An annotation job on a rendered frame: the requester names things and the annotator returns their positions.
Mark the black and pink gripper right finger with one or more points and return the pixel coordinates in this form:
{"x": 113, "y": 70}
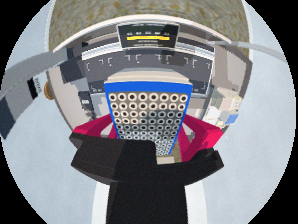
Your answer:
{"x": 206, "y": 136}

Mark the white ready button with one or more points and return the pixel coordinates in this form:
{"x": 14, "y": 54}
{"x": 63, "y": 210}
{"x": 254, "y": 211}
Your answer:
{"x": 90, "y": 117}

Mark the dark grey rectangular plate with label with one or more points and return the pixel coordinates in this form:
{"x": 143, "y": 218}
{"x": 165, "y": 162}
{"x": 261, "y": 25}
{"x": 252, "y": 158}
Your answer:
{"x": 85, "y": 101}

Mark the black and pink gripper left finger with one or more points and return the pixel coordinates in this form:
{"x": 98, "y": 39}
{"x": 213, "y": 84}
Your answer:
{"x": 94, "y": 127}

